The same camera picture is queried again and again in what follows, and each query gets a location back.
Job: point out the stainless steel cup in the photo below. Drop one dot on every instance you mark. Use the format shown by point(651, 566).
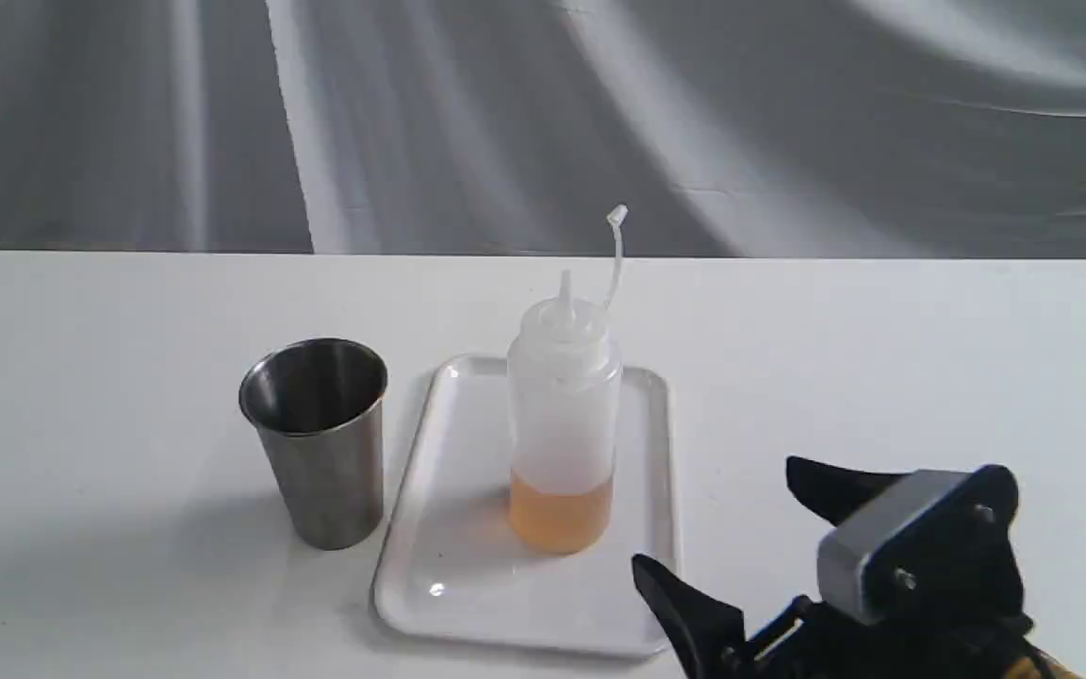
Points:
point(317, 407)

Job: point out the white plastic tray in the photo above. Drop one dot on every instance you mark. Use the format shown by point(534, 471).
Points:
point(452, 568)

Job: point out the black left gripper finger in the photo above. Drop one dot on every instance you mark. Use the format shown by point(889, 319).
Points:
point(707, 636)

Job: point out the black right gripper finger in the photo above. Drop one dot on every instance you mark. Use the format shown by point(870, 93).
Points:
point(927, 546)

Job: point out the grey backdrop cloth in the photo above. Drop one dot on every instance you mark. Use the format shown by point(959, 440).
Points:
point(941, 129)

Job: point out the translucent squeeze bottle amber liquid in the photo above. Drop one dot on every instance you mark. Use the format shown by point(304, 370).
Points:
point(564, 372)

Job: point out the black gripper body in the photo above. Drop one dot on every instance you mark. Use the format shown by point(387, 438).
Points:
point(811, 640)

